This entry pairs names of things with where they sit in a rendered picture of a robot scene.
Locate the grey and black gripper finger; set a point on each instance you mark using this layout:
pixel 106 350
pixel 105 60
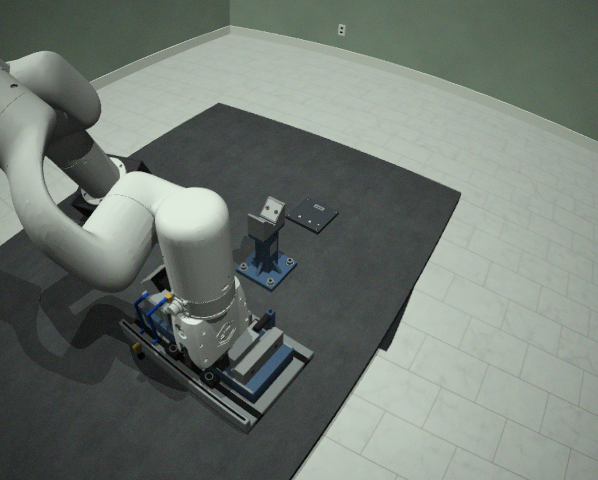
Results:
pixel 220 364
pixel 226 358

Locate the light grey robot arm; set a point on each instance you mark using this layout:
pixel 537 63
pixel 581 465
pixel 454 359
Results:
pixel 192 224

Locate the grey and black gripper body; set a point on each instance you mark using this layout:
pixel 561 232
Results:
pixel 208 338

